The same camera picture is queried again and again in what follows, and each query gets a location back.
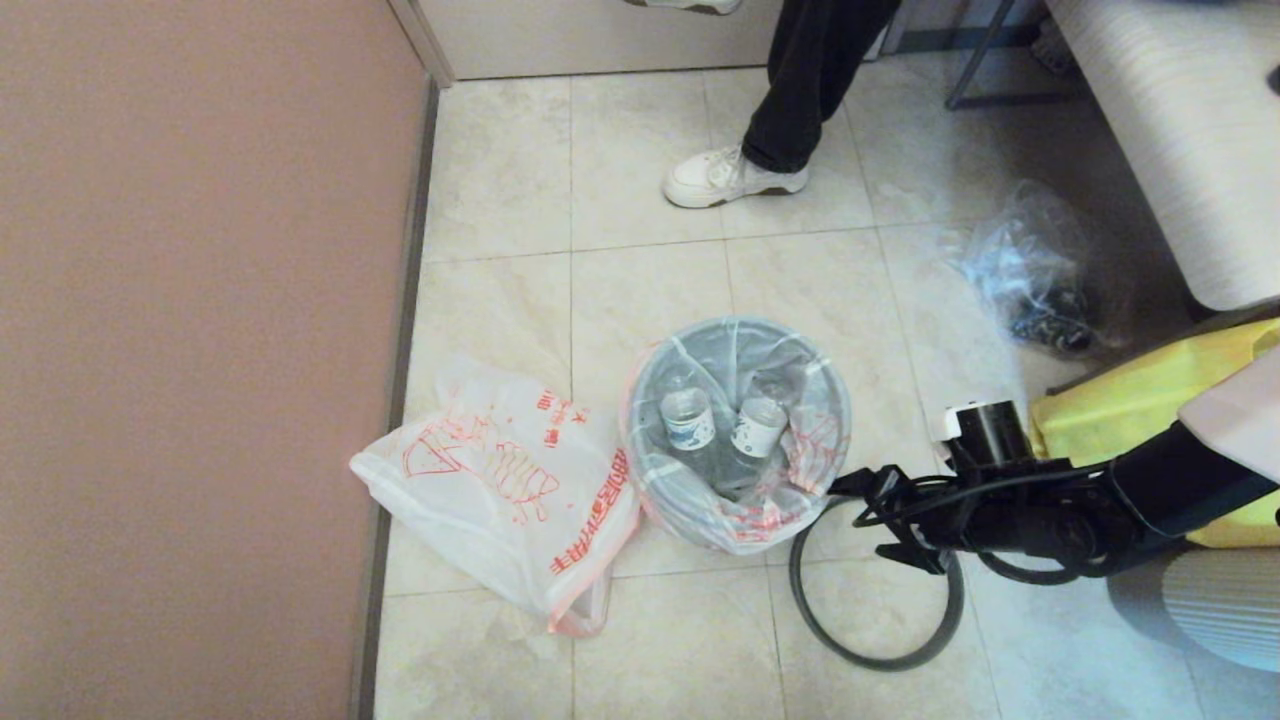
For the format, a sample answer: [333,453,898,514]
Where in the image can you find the black round trash bin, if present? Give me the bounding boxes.
[625,318,851,551]

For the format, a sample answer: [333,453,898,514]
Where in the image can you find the yellow plastic bag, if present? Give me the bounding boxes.
[1030,318,1280,549]

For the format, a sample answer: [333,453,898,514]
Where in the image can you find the flat white red-print plastic bag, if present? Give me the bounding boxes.
[349,360,641,638]

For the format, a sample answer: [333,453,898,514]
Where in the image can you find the person's leg dark trousers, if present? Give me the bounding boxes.
[742,0,901,173]

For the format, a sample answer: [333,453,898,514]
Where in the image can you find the round striped grey stool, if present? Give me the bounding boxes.
[1110,548,1280,673]

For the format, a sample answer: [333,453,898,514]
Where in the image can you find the clear plastic bag with rubbish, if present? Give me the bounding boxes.
[945,180,1131,356]

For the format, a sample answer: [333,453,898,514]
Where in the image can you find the clear plastic water bottle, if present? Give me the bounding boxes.
[730,375,791,461]
[660,385,717,471]

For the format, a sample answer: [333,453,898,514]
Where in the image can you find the beige striped sofa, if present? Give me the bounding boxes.
[1045,0,1280,311]

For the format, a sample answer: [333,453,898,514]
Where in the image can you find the white sneaker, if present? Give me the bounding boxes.
[663,143,809,209]
[625,0,743,17]

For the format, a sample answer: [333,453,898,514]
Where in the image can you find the grey metal furniture leg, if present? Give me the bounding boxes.
[945,0,1091,109]

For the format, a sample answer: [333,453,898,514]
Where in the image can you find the white liner bag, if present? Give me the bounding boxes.
[620,316,853,556]

